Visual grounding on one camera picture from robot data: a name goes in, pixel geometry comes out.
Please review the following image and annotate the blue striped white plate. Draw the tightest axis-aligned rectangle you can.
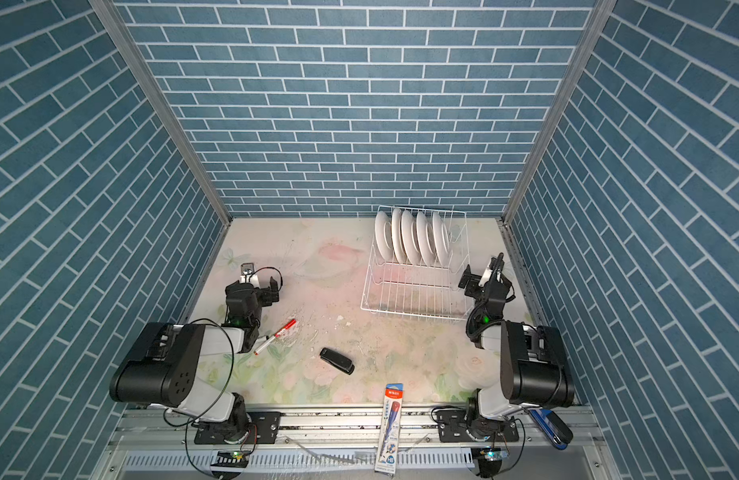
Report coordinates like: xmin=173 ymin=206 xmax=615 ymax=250
xmin=375 ymin=211 xmax=395 ymax=262

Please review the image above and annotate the blue and black handheld tool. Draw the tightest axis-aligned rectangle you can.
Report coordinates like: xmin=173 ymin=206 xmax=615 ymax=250
xmin=529 ymin=409 xmax=573 ymax=450

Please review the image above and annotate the aluminium front rail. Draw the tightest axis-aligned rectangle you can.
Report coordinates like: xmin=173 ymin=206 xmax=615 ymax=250
xmin=107 ymin=404 xmax=605 ymax=451

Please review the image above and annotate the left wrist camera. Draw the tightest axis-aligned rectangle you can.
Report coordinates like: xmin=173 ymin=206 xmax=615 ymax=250
xmin=239 ymin=262 xmax=255 ymax=283

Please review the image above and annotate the black stapler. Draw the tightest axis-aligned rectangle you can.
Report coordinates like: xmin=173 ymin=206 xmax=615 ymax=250
xmin=319 ymin=347 xmax=355 ymax=375

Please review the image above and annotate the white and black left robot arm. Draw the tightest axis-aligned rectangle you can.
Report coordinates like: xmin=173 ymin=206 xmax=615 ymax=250
xmin=109 ymin=271 xmax=283 ymax=446

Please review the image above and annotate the red and white marker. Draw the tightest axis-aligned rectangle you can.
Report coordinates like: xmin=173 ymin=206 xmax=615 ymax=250
xmin=253 ymin=319 xmax=297 ymax=356

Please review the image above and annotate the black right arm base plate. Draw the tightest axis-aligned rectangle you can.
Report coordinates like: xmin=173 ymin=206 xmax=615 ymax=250
xmin=431 ymin=407 xmax=519 ymax=443

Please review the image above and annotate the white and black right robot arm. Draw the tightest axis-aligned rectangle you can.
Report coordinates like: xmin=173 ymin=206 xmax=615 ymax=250
xmin=459 ymin=256 xmax=575 ymax=450

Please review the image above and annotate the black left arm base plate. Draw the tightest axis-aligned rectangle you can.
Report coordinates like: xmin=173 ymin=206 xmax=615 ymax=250
xmin=194 ymin=411 xmax=282 ymax=445

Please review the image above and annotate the white wire dish rack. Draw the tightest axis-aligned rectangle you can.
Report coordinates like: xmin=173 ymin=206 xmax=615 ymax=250
xmin=360 ymin=205 xmax=471 ymax=321

